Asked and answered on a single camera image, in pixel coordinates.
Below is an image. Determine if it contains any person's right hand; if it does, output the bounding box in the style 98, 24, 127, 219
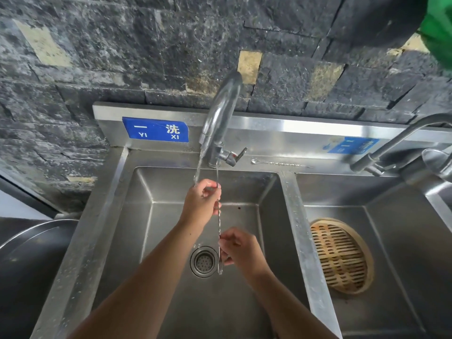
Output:
218, 227, 273, 280

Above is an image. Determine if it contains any person's left hand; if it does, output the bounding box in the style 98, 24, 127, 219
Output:
178, 179, 222, 232

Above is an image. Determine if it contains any twisted metal bar spoon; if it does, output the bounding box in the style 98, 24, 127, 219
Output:
214, 165, 224, 276
251, 158, 313, 169

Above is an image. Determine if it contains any person's left forearm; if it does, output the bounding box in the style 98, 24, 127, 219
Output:
67, 220, 203, 339

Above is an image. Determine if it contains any person's right forearm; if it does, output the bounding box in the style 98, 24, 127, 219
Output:
245, 267, 340, 339

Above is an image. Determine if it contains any stream of running water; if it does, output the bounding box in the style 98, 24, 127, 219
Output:
193, 144, 206, 187

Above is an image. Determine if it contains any round metal drain strainer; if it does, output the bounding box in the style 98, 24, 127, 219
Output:
190, 246, 220, 278

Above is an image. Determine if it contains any stainless steel double sink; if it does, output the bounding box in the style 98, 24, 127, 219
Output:
30, 101, 452, 339

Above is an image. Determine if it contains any chrome gooseneck faucet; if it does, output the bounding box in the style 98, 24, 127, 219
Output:
198, 71, 248, 170

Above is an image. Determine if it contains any blue rectangular label sign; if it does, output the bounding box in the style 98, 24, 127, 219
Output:
122, 117, 189, 143

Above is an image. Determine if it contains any round bamboo steamer lid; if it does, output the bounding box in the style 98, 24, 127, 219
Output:
310, 218, 375, 295

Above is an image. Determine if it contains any worn blue label sign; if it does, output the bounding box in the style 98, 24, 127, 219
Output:
323, 136, 380, 155

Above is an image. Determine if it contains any slim chrome faucet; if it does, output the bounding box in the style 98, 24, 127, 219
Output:
350, 113, 452, 177

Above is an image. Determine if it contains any stainless steel vessel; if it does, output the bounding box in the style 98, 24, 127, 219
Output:
400, 148, 452, 195

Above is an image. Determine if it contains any green plastic object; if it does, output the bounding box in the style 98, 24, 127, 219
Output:
418, 0, 452, 69

